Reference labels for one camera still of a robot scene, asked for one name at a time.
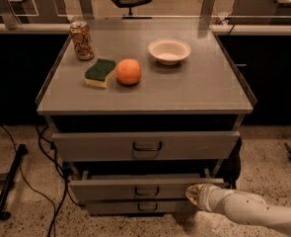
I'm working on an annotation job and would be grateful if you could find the black floor stand bar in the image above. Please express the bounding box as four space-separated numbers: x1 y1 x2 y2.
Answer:
0 144 28 220

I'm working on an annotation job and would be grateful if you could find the black floor cable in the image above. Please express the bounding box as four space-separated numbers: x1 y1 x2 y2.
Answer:
0 124 79 237

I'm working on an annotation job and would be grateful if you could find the grey metal drawer cabinet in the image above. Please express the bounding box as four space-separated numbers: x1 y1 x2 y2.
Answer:
35 17 257 183

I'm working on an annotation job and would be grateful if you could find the orange fruit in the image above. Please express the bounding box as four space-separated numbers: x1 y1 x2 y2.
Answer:
116 59 141 85

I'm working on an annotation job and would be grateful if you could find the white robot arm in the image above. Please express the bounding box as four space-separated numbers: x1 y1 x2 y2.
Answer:
185 184 291 237

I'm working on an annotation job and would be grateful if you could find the green yellow sponge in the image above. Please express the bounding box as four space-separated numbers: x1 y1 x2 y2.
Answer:
85 58 115 88

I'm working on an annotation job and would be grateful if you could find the gold drink can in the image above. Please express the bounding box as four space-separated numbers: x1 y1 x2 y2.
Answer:
70 21 95 60

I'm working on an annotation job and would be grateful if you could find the white bowl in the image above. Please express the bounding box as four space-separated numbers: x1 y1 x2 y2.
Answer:
148 39 191 65

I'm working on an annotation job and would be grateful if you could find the grey top drawer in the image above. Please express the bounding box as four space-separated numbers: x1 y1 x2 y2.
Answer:
52 131 240 162

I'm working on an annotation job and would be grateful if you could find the clear acrylic barrier panel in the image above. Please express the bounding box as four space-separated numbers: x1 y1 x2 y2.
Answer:
0 0 291 29

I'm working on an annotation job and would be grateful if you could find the grey drawer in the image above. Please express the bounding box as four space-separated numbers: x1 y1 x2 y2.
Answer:
86 199 197 215
52 131 240 162
70 173 224 202

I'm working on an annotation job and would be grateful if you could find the grey bottom drawer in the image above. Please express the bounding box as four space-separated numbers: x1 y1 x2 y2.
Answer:
86 199 197 215

